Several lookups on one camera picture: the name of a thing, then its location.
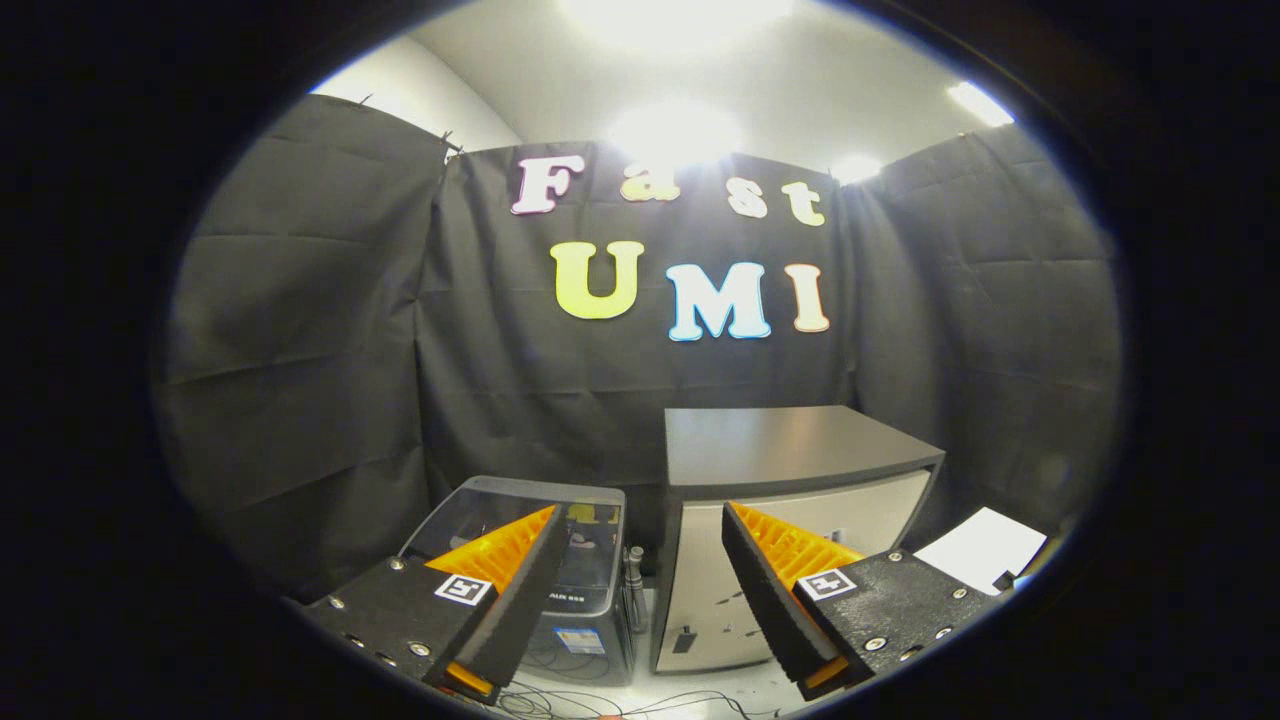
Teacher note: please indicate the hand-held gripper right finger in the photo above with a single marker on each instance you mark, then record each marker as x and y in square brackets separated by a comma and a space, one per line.
[770, 610]

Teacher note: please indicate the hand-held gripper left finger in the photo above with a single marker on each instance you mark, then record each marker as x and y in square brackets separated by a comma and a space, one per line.
[520, 610]

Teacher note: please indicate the grey washing machine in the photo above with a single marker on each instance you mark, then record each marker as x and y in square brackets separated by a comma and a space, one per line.
[600, 655]

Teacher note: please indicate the grey cabinet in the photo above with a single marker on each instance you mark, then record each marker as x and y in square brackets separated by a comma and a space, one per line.
[790, 445]

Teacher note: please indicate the white board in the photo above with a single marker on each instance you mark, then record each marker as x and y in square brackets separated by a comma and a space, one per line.
[985, 545]

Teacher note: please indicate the black backdrop cloth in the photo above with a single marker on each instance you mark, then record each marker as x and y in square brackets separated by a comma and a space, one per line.
[320, 350]

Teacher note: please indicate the small ceiling light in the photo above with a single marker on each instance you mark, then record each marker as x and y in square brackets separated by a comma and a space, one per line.
[855, 169]

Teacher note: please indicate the round ceiling light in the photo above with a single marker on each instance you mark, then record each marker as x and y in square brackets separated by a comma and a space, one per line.
[675, 135]

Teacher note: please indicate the rectangular ceiling light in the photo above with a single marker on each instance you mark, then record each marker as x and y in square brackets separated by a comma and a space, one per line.
[980, 103]

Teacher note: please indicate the large ceiling light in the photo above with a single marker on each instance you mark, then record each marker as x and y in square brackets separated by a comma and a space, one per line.
[675, 18]

